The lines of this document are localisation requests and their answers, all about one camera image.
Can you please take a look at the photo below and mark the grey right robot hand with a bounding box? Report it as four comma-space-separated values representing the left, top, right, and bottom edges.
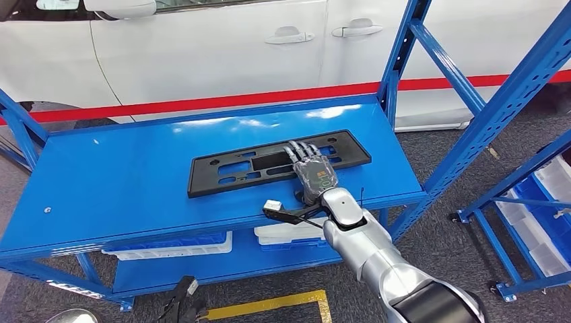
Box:
283, 140, 340, 206

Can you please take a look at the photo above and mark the black plastic panel part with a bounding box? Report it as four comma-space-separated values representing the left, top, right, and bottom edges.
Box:
187, 129, 372, 199

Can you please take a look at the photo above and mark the blue metal shelf rack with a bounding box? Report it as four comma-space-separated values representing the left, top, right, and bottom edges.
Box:
448, 129, 571, 304
0, 0, 571, 313

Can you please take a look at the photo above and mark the white translucent bin stack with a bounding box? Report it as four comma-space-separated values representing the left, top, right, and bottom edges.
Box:
254, 217, 329, 246

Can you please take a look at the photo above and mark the blue plastic bin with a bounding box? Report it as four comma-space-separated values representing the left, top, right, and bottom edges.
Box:
109, 231, 228, 250
260, 238, 329, 252

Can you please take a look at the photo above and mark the red barrier belt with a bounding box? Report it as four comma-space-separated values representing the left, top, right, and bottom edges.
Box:
0, 69, 571, 126

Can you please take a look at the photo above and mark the yellow floor tape square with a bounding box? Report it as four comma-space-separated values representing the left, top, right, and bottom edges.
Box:
201, 289, 333, 323

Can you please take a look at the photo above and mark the clear plastic bin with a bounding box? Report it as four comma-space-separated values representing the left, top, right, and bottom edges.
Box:
101, 231, 234, 262

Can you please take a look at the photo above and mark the white car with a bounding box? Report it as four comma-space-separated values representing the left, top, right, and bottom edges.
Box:
0, 0, 571, 133

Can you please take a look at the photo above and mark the chrome barrier stanchion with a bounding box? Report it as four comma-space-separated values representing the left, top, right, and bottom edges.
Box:
44, 308, 99, 323

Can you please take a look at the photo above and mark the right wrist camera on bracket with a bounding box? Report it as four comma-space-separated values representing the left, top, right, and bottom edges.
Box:
262, 199, 323, 226

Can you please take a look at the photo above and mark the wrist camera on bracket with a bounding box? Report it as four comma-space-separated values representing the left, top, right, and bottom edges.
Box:
156, 275, 208, 323
262, 199, 323, 226

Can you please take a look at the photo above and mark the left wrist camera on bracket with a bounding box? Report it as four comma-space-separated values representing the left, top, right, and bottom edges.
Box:
156, 275, 208, 323

